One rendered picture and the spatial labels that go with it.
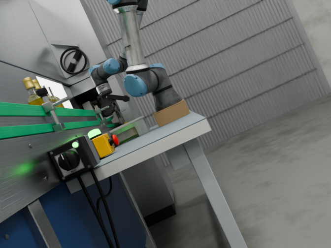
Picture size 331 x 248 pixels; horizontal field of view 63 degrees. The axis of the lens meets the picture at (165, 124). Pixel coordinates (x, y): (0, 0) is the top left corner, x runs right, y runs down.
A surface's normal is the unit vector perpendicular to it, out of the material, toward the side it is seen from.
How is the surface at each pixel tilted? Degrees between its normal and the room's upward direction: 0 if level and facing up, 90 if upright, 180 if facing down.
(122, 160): 90
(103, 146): 90
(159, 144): 90
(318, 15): 90
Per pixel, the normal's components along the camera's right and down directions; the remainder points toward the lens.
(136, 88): -0.54, 0.45
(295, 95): -0.06, 0.07
